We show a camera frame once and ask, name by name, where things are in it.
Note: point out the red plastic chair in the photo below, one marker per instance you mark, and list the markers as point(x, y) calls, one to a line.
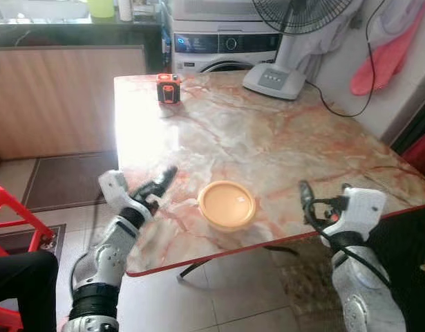
point(12, 207)

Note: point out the black stone countertop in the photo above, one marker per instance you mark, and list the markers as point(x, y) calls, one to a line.
point(60, 33)

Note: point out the black fan white base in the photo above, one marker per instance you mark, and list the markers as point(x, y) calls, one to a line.
point(274, 81)

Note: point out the metal table leg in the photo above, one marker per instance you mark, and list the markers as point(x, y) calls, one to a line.
point(195, 266)

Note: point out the wooden cabinet panel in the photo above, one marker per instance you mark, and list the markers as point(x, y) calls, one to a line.
point(60, 104)

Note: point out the person's leg black trousers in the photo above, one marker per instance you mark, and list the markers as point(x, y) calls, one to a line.
point(22, 280)

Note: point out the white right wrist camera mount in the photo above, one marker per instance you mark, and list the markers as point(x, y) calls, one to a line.
point(361, 207)

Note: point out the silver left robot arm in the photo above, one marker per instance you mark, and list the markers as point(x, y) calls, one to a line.
point(105, 259)

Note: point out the pink hanging cloth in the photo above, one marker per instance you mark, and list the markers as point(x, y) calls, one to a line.
point(385, 62)

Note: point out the yellow-green plastic cup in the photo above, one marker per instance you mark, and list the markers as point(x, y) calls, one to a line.
point(101, 7)

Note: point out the orange black laser level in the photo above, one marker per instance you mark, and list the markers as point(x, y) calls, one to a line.
point(168, 90)

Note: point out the white bottle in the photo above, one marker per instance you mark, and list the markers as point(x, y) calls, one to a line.
point(126, 8)

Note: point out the white dryer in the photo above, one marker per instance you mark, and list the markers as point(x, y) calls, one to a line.
point(212, 8)

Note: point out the dark brown floor mat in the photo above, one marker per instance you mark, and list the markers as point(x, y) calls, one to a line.
point(70, 181)

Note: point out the white basin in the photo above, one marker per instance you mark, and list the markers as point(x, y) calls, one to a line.
point(39, 8)

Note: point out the pale grey hanging garment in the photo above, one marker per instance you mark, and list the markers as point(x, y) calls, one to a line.
point(392, 21)

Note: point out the round orange lidded container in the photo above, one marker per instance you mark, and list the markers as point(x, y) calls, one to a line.
point(227, 206)

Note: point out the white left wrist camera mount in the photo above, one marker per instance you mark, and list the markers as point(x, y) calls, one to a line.
point(115, 187)

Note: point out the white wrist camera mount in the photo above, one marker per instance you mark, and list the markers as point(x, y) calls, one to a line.
point(115, 187)
point(361, 207)

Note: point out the dark patterned floor mat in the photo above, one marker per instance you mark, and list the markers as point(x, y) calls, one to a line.
point(19, 241)

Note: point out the white washing machine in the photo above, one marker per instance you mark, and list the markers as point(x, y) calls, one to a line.
point(226, 45)

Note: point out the red fabric item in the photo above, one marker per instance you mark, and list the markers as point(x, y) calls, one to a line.
point(421, 152)

